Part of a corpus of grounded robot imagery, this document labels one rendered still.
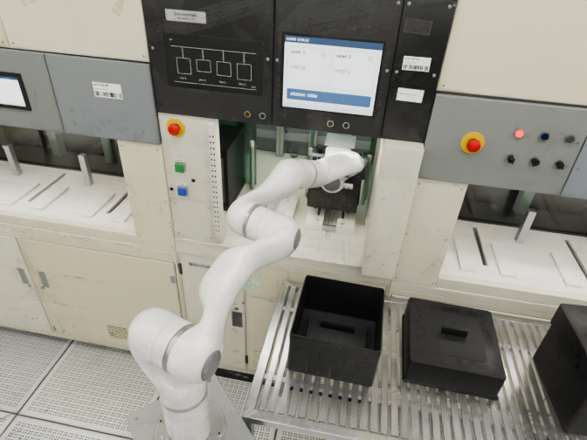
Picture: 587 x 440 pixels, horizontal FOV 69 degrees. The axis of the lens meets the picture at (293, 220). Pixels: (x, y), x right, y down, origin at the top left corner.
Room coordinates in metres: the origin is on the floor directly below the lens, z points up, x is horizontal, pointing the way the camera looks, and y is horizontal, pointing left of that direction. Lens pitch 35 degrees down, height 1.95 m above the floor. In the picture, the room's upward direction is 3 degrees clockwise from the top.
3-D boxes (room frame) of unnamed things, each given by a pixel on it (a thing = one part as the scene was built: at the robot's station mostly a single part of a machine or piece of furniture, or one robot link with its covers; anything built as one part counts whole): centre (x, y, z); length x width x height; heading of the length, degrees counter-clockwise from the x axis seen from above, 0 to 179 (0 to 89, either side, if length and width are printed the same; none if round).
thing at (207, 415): (0.65, 0.26, 0.85); 0.19 x 0.19 x 0.18
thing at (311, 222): (1.59, -0.17, 0.89); 0.22 x 0.21 x 0.04; 172
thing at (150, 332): (0.66, 0.28, 1.07); 0.19 x 0.12 x 0.24; 62
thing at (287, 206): (1.63, 0.10, 0.89); 0.22 x 0.21 x 0.04; 172
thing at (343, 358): (0.98, -0.17, 0.85); 0.28 x 0.28 x 0.17; 80
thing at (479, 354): (0.97, -0.55, 0.83); 0.29 x 0.29 x 0.13; 80
